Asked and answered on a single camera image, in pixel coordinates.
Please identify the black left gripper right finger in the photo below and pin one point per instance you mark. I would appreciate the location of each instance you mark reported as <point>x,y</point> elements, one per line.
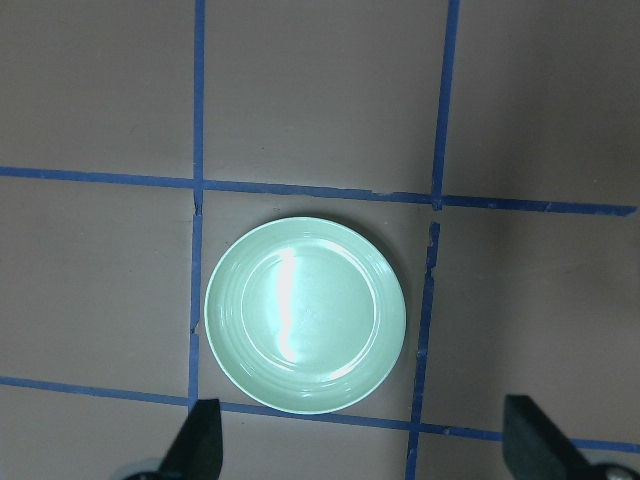
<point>534,448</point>

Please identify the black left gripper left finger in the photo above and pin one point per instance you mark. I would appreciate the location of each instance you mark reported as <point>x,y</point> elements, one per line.
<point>197,450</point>

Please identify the green plate near left arm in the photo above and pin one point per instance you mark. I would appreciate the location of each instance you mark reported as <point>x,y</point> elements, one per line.
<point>305,315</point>

